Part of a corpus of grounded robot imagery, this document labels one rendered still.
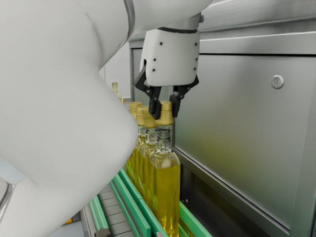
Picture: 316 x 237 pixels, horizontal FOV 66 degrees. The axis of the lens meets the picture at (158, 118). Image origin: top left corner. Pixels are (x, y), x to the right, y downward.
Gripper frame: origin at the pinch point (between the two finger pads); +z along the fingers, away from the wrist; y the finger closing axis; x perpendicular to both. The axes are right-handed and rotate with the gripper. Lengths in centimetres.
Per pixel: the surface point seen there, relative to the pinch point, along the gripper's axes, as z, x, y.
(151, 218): 20.6, 9.2, 4.5
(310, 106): -8.7, 20.0, -12.2
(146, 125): 6.2, -3.7, 1.7
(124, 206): 29.3, -2.7, 6.2
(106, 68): 179, -560, -125
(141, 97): 23, -52, -16
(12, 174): 62, -63, 39
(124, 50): 135, -571, -173
